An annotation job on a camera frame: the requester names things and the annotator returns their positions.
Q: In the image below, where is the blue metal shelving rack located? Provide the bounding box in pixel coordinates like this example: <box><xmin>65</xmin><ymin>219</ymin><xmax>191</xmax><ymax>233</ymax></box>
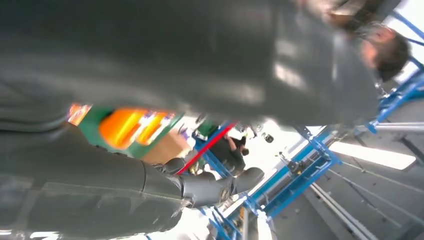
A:
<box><xmin>192</xmin><ymin>9</ymin><xmax>424</xmax><ymax>240</ymax></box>

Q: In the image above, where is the ceiling light panel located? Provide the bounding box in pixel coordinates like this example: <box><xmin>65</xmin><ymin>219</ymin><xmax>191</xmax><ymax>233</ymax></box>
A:
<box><xmin>329</xmin><ymin>141</ymin><xmax>417</xmax><ymax>171</ymax></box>

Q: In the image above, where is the person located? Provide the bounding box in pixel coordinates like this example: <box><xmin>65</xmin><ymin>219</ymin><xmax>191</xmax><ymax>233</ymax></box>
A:
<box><xmin>210</xmin><ymin>134</ymin><xmax>251</xmax><ymax>177</ymax></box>
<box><xmin>359</xmin><ymin>22</ymin><xmax>412</xmax><ymax>84</ymax></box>

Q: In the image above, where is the brown cardboard box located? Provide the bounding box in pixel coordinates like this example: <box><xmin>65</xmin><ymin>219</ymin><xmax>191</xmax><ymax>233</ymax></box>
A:
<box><xmin>141</xmin><ymin>132</ymin><xmax>190</xmax><ymax>166</ymax></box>

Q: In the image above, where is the red pole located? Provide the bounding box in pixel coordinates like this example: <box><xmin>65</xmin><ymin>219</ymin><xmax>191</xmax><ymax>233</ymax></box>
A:
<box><xmin>176</xmin><ymin>121</ymin><xmax>239</xmax><ymax>175</ymax></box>

